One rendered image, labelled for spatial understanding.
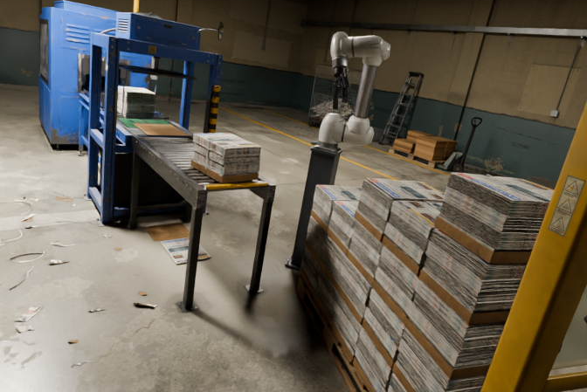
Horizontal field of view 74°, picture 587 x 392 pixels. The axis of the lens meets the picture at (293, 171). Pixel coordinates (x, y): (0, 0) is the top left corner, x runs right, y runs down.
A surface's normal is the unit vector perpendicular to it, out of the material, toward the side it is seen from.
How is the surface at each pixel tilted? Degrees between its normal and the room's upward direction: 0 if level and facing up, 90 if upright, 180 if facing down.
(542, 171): 90
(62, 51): 90
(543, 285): 90
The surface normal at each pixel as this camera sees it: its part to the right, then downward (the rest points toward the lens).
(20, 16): 0.59, 0.31
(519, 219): 0.30, 0.30
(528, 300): -0.94, -0.07
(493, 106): -0.79, 0.04
